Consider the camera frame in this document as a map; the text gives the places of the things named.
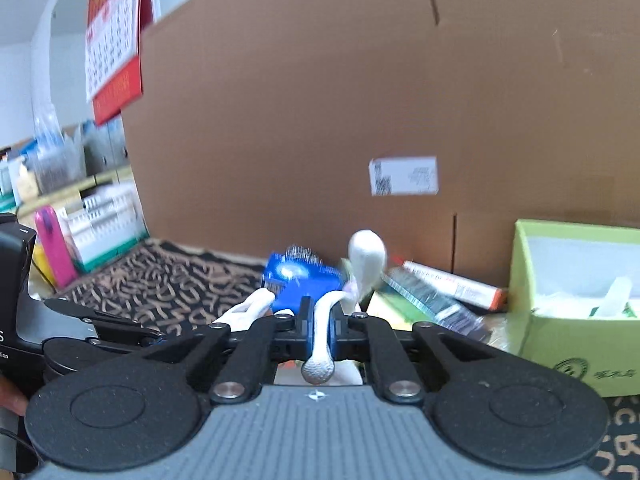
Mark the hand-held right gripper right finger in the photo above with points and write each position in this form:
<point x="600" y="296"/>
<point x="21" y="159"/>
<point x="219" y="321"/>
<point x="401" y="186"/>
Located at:
<point x="334" y="332"/>

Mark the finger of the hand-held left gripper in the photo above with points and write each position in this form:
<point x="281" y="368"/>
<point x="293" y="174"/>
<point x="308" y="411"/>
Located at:
<point x="100" y="316"/>

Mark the red wall calendar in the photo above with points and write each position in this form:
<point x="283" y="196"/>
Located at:
<point x="112" y="50"/>

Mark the white plastic utensil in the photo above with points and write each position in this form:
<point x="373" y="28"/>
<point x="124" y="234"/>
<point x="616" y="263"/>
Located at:
<point x="245" y="312"/>

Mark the stack of clear plastic bags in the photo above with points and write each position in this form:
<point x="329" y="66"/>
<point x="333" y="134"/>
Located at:
<point x="55" y="150"/>

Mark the yellow-green small box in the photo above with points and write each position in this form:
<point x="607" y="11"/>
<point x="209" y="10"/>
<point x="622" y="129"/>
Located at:
<point x="395" y="312"/>

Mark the white shipping label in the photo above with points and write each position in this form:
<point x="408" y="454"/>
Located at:
<point x="404" y="175"/>

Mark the blue box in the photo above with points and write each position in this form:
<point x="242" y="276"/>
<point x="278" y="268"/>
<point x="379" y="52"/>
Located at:
<point x="300" y="285"/>

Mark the white plastic spoon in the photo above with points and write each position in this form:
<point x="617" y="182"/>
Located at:
<point x="367" y="257"/>

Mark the pink bottle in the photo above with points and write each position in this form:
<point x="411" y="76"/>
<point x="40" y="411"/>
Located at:
<point x="54" y="247"/>

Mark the white plastic crate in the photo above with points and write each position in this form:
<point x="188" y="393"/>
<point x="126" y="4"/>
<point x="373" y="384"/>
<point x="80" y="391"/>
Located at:
<point x="107" y="225"/>

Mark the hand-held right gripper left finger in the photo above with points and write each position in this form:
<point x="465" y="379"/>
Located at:
<point x="306" y="327"/>

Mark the orange and white box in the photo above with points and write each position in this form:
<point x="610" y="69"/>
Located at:
<point x="460" y="287"/>

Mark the patterned black table mat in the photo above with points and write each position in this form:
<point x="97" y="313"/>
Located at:
<point x="165" y="280"/>

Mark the clear plastic bag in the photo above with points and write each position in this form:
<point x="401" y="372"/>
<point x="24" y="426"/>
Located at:
<point x="605" y="300"/>

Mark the dark green striped packet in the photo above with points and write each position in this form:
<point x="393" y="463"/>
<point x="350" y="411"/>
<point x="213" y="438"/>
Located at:
<point x="430" y="300"/>

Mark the large brown cardboard box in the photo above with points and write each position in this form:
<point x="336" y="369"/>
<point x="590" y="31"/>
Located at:
<point x="350" y="110"/>

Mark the person's left hand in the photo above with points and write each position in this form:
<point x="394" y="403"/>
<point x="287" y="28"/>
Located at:
<point x="11" y="397"/>

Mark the light green cardboard box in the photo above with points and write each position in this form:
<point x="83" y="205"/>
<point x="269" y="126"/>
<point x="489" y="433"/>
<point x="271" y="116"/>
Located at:
<point x="560" y="350"/>

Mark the steel wool scrubber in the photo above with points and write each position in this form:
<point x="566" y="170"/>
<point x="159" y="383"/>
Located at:
<point x="302" y="252"/>

